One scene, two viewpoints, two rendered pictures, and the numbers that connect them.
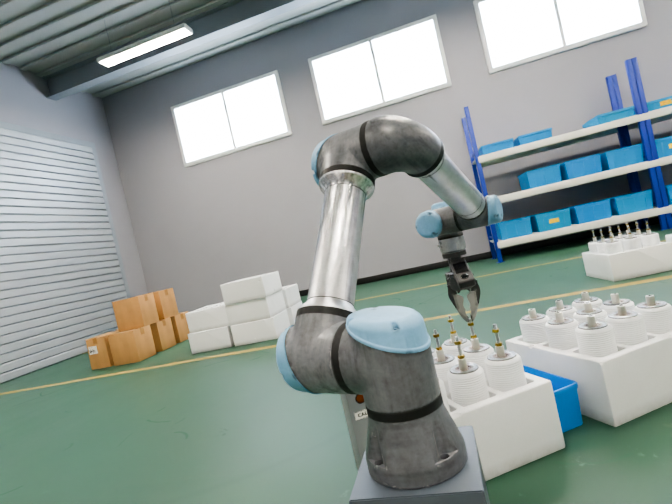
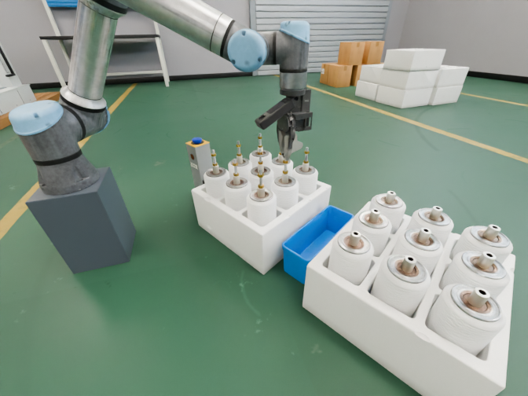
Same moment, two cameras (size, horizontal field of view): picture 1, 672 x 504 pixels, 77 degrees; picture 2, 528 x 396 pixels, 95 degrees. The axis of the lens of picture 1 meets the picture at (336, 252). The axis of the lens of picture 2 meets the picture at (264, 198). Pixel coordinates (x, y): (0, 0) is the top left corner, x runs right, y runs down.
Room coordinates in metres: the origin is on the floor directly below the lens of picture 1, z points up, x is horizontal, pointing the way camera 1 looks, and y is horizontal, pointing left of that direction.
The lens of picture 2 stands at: (0.81, -0.93, 0.67)
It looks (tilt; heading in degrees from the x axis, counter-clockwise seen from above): 33 degrees down; 59
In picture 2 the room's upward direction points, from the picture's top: 1 degrees counter-clockwise
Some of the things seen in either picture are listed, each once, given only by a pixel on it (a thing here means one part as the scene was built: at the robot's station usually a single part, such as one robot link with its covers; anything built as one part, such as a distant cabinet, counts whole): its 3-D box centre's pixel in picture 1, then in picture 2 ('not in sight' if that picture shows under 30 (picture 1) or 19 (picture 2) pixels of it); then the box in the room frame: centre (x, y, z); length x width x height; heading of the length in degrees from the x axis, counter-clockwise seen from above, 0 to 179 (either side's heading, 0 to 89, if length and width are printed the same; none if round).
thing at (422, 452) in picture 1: (409, 427); (64, 167); (0.63, -0.05, 0.35); 0.15 x 0.15 x 0.10
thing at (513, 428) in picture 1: (453, 413); (262, 206); (1.22, -0.23, 0.09); 0.39 x 0.39 x 0.18; 15
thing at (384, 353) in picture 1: (388, 352); (47, 129); (0.64, -0.04, 0.47); 0.13 x 0.12 x 0.14; 54
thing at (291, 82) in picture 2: (451, 245); (292, 80); (1.26, -0.34, 0.57); 0.08 x 0.08 x 0.05
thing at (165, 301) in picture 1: (157, 305); (369, 52); (4.57, 2.02, 0.45); 0.30 x 0.24 x 0.30; 74
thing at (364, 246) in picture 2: (592, 325); (353, 242); (1.21, -0.68, 0.25); 0.08 x 0.08 x 0.01
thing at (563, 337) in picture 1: (566, 349); (366, 243); (1.32, -0.64, 0.16); 0.10 x 0.10 x 0.18
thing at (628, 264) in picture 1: (625, 260); not in sight; (2.94, -1.97, 0.09); 0.39 x 0.39 x 0.18; 83
